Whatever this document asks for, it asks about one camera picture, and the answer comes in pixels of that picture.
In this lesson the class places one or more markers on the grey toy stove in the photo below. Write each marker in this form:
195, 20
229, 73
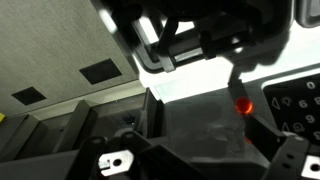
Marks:
207, 54

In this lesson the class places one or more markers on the bottom orange button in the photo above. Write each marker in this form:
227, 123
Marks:
247, 140

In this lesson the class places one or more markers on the orange button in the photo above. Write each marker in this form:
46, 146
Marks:
243, 105
247, 140

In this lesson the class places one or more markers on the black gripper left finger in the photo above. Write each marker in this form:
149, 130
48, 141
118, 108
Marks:
101, 159

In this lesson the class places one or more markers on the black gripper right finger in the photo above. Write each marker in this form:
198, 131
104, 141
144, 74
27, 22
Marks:
289, 156

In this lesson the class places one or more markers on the top orange button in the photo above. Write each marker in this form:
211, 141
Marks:
243, 105

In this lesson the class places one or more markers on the black keypad panel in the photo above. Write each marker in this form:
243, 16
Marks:
295, 106

